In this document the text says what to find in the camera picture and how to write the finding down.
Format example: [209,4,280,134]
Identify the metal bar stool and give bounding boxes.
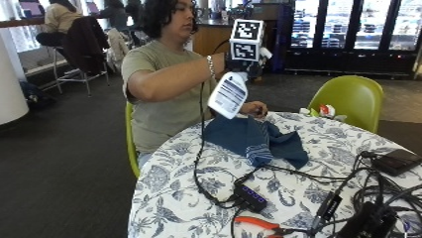
[51,45,111,98]

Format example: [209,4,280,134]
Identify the white round pillar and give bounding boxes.
[0,29,31,126]

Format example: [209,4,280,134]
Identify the glass door display fridge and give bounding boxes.
[283,0,422,78]

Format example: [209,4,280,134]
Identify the dark backpack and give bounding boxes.
[19,80,59,107]

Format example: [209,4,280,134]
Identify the wooden counter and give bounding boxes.
[192,18,279,58]

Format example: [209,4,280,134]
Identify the white cube with black markers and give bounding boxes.
[228,18,267,62]

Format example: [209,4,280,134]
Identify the dark jacket on stool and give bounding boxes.
[60,15,111,76]

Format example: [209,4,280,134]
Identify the beige coat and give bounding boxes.
[104,27,132,73]

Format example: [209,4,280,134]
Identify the small red white toy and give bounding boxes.
[300,103,349,122]

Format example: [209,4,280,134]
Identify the blue floral tablecloth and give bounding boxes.
[127,111,422,238]

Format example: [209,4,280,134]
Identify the silver bracelet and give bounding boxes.
[207,55,217,79]

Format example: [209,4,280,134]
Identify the flat black device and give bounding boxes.
[371,148,422,178]

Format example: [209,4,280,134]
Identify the blue striped cloth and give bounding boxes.
[204,113,311,170]

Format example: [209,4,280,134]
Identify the laptop screen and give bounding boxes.
[18,0,47,19]

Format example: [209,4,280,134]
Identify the green chair under person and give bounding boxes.
[124,100,143,179]

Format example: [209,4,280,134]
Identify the black camera box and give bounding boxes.
[337,201,400,238]

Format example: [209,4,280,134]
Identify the orange handled pliers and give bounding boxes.
[233,215,296,238]

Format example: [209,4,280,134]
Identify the white spray bottle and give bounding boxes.
[208,47,275,120]

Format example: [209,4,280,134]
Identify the black usb hub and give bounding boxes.
[232,183,269,213]

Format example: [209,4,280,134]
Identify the the person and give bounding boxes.
[120,0,275,169]

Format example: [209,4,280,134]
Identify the black cable adapter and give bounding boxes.
[313,192,345,223]

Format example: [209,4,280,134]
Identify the bundle of black cables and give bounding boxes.
[245,150,422,238]

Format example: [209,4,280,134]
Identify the empty green shell chair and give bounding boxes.
[308,74,385,134]

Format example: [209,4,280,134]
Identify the long black glove cable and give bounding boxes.
[192,39,248,210]

